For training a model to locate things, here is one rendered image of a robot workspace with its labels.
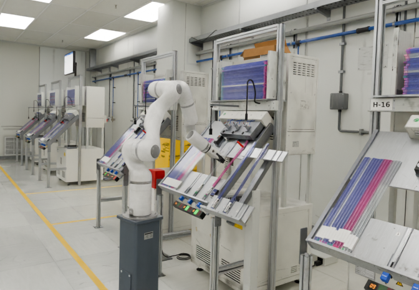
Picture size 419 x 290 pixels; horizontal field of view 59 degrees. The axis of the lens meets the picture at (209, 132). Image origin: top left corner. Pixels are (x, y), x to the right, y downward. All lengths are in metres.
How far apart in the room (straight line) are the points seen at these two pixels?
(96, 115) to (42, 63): 4.31
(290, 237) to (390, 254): 1.35
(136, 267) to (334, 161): 2.57
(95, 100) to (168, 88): 4.82
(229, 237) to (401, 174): 1.33
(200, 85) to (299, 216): 1.79
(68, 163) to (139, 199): 4.81
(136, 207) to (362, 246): 1.12
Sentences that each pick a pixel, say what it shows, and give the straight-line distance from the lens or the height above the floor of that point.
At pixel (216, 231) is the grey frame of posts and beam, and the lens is 2.35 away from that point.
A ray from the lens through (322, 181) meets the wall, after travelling 4.19.
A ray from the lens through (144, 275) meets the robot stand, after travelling 2.17.
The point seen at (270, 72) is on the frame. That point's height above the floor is 1.56.
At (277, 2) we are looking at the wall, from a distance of 4.87.
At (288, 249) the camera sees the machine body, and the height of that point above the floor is 0.30.
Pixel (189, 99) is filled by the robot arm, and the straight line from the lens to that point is 2.31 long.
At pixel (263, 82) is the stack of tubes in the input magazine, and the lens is 2.59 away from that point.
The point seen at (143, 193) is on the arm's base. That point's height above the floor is 0.83.
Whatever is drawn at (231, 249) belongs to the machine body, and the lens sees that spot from 2.74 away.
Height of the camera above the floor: 1.26
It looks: 3 degrees down
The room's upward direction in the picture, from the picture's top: 2 degrees clockwise
